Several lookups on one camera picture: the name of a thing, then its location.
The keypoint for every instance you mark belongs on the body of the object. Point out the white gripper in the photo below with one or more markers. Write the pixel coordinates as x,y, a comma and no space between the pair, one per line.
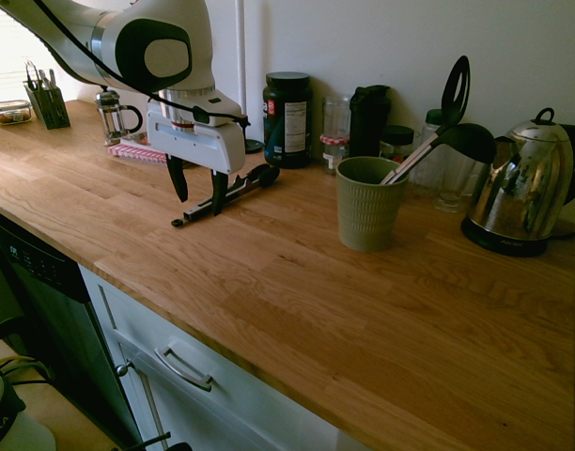
198,145

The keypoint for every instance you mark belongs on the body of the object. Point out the metal tongs with black tips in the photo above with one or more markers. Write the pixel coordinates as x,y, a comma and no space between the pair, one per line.
250,181

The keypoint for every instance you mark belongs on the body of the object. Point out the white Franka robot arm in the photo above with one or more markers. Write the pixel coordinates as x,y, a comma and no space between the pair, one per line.
128,28

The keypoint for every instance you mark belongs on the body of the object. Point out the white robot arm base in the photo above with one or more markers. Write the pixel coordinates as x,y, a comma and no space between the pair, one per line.
10,423

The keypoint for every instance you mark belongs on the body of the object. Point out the green ribbed utensil holder cup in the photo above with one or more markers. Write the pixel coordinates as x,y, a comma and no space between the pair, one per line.
369,206

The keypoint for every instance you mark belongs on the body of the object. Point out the black round lid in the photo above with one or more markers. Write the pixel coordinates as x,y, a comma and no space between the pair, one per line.
253,146

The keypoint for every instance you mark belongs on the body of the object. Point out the red checked cloth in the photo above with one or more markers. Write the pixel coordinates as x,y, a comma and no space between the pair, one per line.
137,152

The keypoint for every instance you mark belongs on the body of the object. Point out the glass french press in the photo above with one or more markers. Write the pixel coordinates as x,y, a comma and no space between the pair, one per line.
113,119

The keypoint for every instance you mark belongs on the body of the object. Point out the large black supplement tub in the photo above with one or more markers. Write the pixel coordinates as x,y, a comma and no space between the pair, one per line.
287,122

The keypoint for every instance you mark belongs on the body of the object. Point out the small jar with checked lid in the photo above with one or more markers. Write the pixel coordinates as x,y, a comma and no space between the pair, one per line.
333,150

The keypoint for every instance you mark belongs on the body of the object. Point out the tall clear glass jar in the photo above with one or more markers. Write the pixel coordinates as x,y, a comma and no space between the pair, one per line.
337,117

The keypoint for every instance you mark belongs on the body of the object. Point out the green perforated cutlery caddy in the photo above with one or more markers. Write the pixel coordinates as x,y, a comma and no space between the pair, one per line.
52,110

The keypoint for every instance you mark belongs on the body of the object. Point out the metal cutlery piece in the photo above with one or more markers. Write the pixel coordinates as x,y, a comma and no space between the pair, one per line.
43,79
52,77
31,75

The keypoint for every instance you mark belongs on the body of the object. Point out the black shaker bottle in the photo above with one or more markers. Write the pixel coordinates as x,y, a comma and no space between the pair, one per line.
369,122

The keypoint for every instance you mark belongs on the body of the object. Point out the black dishwasher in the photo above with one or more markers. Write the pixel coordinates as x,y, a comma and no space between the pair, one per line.
48,300

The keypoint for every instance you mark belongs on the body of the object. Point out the silver round cabinet knob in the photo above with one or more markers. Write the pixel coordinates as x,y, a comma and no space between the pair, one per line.
123,369

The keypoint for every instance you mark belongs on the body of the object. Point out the clear food storage container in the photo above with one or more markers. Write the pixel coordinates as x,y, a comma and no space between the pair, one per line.
9,113

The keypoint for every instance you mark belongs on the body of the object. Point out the jar with black lid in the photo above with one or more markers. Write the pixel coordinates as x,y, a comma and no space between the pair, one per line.
396,138

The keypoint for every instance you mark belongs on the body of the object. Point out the bright window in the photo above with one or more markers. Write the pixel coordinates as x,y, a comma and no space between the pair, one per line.
10,47

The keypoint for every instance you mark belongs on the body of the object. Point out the white cabinet drawer front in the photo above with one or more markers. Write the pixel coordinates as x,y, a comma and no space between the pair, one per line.
250,413

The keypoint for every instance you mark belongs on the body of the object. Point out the clear jar with green lid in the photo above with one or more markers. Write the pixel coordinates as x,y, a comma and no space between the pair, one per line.
433,117

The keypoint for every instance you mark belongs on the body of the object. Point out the clear footed glass mug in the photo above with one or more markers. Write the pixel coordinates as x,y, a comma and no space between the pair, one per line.
454,188

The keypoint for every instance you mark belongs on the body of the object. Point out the black stand rod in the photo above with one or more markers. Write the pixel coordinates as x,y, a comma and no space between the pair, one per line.
151,440

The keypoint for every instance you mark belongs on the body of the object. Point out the black slotted spoon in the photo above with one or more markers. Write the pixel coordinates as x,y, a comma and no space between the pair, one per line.
462,105

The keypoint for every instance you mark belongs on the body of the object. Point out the stainless steel electric kettle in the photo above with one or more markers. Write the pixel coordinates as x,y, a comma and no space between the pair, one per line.
522,188

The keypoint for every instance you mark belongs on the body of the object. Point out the white vertical wall pipe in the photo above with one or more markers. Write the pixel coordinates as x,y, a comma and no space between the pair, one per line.
241,56

